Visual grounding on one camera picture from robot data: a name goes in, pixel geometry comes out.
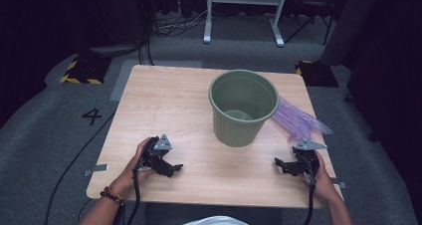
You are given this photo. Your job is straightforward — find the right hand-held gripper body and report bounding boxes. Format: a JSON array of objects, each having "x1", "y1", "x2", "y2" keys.
[{"x1": 292, "y1": 139, "x2": 328, "y2": 186}]

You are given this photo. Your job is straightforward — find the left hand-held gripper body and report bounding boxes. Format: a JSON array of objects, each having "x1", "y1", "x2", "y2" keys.
[{"x1": 140, "y1": 133, "x2": 174, "y2": 173}]

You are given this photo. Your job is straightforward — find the purple plastic bag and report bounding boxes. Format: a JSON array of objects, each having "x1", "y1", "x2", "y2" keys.
[{"x1": 271, "y1": 97, "x2": 334, "y2": 143}]

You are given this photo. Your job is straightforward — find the green plastic bin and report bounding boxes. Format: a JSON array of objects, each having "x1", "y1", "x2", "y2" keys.
[{"x1": 208, "y1": 69, "x2": 281, "y2": 148}]

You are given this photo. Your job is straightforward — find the person's right hand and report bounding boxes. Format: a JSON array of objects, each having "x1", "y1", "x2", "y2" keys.
[{"x1": 303, "y1": 150, "x2": 339, "y2": 202}]

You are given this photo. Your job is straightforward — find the person's left hand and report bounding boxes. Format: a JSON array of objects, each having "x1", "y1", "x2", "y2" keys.
[{"x1": 112, "y1": 136, "x2": 154, "y2": 195}]

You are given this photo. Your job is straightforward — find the person's dark pants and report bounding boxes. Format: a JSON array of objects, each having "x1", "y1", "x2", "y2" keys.
[{"x1": 143, "y1": 202, "x2": 284, "y2": 225}]

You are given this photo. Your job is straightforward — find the person's white shirt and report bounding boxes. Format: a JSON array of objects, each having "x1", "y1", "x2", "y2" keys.
[{"x1": 181, "y1": 215, "x2": 249, "y2": 225}]

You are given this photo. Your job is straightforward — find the dark equipment stand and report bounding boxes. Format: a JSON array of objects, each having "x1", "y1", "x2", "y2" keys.
[{"x1": 77, "y1": 0, "x2": 155, "y2": 67}]

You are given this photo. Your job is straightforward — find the grey pillar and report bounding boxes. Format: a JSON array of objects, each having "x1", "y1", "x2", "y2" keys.
[{"x1": 319, "y1": 0, "x2": 383, "y2": 67}]

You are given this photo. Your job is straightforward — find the black tripod stand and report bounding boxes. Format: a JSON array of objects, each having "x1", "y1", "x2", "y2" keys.
[{"x1": 284, "y1": 0, "x2": 335, "y2": 48}]

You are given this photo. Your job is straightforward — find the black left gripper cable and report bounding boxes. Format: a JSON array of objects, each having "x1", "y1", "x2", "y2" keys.
[{"x1": 126, "y1": 166, "x2": 142, "y2": 225}]

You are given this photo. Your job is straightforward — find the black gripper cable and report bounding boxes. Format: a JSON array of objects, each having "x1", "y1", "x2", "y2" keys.
[
  {"x1": 303, "y1": 173, "x2": 317, "y2": 225},
  {"x1": 126, "y1": 166, "x2": 142, "y2": 225}
]

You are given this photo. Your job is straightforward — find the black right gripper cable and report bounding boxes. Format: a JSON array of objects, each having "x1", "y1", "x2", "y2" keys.
[{"x1": 303, "y1": 173, "x2": 317, "y2": 225}]

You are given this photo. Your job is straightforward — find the orange beaded bracelet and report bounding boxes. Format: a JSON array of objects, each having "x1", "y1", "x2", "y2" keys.
[{"x1": 103, "y1": 185, "x2": 124, "y2": 201}]

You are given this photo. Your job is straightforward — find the black beaded bracelet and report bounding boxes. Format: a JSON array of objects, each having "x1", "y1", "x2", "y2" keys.
[{"x1": 100, "y1": 190, "x2": 124, "y2": 206}]

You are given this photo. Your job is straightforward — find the long black floor cable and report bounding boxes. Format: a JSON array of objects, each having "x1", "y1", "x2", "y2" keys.
[{"x1": 43, "y1": 109, "x2": 117, "y2": 225}]

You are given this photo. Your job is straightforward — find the black yellow striped base plate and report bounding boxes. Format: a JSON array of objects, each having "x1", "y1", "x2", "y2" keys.
[
  {"x1": 60, "y1": 55, "x2": 112, "y2": 86},
  {"x1": 295, "y1": 60, "x2": 340, "y2": 89}
]

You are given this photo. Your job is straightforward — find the bundle of floor cables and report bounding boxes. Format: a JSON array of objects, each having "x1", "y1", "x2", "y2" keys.
[{"x1": 150, "y1": 8, "x2": 215, "y2": 39}]

